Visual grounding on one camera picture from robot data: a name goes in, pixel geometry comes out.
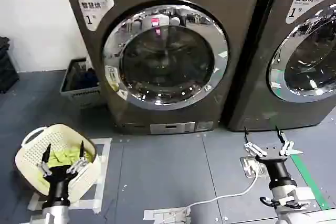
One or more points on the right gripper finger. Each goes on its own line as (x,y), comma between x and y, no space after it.
(285,146)
(253,149)

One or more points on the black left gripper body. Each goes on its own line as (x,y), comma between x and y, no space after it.
(59,184)

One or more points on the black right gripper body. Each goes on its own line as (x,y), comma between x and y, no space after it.
(279,169)

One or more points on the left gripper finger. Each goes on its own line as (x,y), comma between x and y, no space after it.
(78,163)
(45,166)

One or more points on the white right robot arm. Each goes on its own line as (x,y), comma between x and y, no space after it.
(286,208)

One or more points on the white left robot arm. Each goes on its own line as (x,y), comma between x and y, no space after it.
(53,213)

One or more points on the yellow-green cloth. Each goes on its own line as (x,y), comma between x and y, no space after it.
(65,154)

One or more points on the silver floor socket plate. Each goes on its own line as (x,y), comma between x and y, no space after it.
(249,166)
(168,214)

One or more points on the cream perforated laundry basket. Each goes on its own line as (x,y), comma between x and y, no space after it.
(34,150)

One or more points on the green floor tape strip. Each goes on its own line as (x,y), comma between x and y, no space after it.
(309,179)

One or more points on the grey plastic laundry basket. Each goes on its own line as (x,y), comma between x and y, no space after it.
(78,95)

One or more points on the round glass dryer door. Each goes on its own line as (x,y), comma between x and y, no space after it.
(307,69)
(168,58)

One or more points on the dark blue clothes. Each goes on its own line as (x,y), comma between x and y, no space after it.
(89,77)

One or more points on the black plastic crate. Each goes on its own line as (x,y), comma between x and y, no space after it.
(8,72)

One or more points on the white floor tape frame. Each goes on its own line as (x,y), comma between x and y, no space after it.
(103,155)

